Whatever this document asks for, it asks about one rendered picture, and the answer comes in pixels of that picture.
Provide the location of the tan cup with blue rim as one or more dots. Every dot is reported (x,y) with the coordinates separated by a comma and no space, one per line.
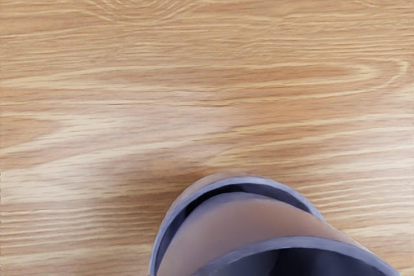
(198,189)
(258,221)

